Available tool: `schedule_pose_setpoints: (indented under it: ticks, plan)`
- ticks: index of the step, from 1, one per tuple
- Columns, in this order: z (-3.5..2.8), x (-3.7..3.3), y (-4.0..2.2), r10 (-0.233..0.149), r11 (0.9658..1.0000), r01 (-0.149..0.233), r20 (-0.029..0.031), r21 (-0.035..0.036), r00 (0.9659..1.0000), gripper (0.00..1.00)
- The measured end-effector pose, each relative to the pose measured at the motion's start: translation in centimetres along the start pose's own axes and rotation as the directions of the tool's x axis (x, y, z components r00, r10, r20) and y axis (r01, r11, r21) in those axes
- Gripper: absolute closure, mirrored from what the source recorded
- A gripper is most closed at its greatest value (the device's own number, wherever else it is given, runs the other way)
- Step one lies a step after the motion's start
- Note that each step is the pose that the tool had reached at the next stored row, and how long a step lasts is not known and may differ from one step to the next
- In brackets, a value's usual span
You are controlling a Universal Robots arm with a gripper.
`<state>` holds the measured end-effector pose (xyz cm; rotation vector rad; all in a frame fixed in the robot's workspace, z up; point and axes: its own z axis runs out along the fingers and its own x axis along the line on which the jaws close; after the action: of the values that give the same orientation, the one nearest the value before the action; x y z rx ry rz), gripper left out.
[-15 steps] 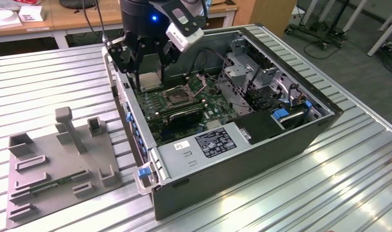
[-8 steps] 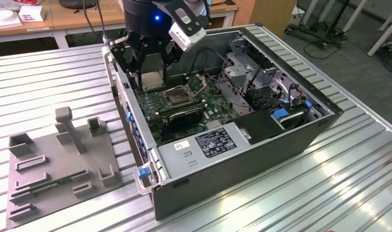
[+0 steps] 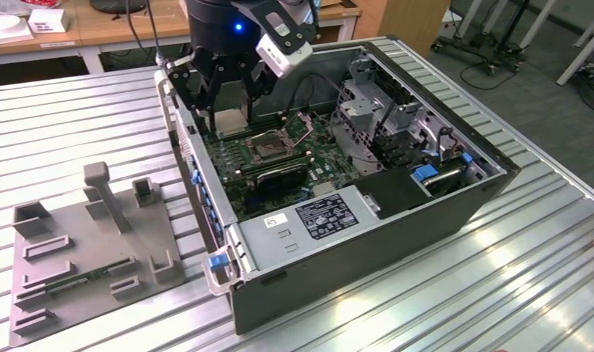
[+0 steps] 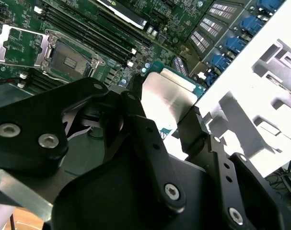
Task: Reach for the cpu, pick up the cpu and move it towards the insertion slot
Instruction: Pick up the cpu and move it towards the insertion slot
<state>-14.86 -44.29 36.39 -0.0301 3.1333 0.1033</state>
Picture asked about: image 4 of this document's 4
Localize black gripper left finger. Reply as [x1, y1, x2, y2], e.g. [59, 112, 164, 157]
[0, 73, 188, 222]

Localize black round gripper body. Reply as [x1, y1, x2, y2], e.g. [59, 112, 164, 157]
[42, 143, 234, 230]

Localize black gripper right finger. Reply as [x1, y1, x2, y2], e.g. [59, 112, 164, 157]
[176, 104, 284, 230]

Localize silver green CPU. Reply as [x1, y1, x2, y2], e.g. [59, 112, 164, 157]
[139, 61, 206, 144]

